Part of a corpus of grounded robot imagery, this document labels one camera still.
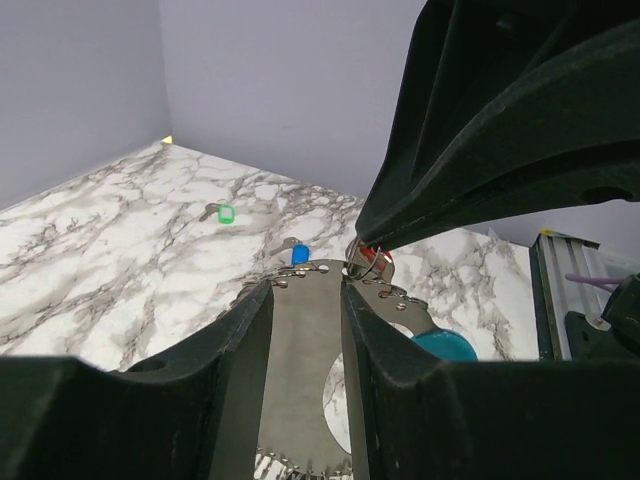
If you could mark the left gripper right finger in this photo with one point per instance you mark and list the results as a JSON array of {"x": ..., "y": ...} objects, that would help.
[{"x": 415, "y": 416}]

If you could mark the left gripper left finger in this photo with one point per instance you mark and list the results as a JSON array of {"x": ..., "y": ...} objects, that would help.
[{"x": 191, "y": 411}]

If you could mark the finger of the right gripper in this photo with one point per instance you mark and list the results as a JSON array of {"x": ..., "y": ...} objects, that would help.
[
  {"x": 463, "y": 54},
  {"x": 566, "y": 134}
]

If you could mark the blue silver carabiner keyring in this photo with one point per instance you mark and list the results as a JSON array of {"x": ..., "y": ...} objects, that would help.
[{"x": 304, "y": 431}]

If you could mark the red key tag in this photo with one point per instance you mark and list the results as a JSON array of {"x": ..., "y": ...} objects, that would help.
[{"x": 363, "y": 261}]

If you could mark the blue key tag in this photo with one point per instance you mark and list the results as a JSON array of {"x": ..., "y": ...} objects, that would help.
[{"x": 299, "y": 253}]

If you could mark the green key tag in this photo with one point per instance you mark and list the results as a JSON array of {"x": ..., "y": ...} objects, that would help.
[{"x": 225, "y": 213}]

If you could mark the black mounting rail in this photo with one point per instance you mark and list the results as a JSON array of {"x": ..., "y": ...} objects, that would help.
[{"x": 572, "y": 282}]

